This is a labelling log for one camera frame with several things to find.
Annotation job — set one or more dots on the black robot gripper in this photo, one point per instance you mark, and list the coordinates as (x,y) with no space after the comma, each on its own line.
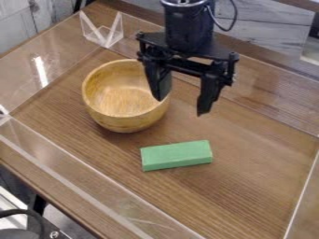
(185,48)

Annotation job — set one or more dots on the green rectangular block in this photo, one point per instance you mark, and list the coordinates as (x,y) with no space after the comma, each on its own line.
(177,155)

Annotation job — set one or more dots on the brown wooden bowl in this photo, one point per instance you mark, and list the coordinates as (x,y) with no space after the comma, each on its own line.
(118,99)

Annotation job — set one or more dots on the clear acrylic corner bracket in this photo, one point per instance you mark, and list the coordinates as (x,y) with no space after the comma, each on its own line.
(105,36)

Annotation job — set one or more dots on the clear acrylic tray wall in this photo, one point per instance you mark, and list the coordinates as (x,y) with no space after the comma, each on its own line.
(86,169)

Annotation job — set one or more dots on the black table leg frame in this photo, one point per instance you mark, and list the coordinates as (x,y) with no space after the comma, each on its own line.
(41,225)

